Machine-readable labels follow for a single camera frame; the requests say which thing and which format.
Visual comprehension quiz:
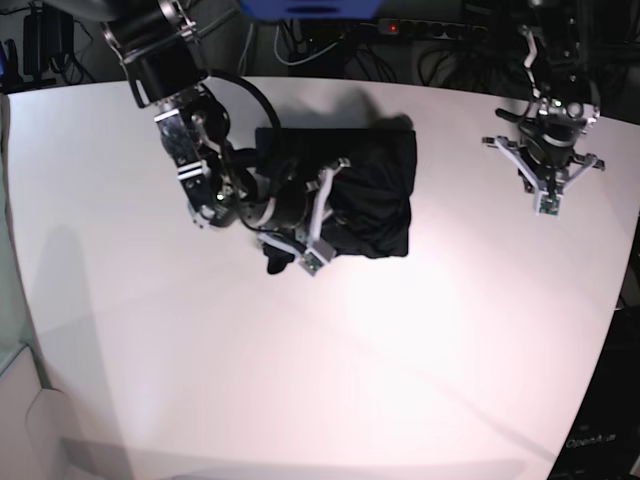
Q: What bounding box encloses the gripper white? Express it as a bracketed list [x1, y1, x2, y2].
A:
[255, 157, 351, 276]
[482, 136, 606, 216]

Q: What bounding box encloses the dark navy long-sleeve T-shirt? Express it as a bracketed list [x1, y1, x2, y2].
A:
[242, 123, 417, 275]

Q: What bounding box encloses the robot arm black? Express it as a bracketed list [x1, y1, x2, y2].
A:
[102, 1, 351, 275]
[482, 1, 606, 216]

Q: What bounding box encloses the black power strip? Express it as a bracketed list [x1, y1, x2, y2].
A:
[372, 18, 488, 41]

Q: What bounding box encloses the black OpenArm control box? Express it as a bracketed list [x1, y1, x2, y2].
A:
[549, 307, 639, 479]

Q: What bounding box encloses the blue plastic box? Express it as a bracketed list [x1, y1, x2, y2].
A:
[239, 0, 382, 20]

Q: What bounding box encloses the black device on stand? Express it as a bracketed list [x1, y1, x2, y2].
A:
[1, 1, 75, 94]

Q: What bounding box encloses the white cable on floor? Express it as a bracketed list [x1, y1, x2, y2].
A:
[236, 19, 346, 76]

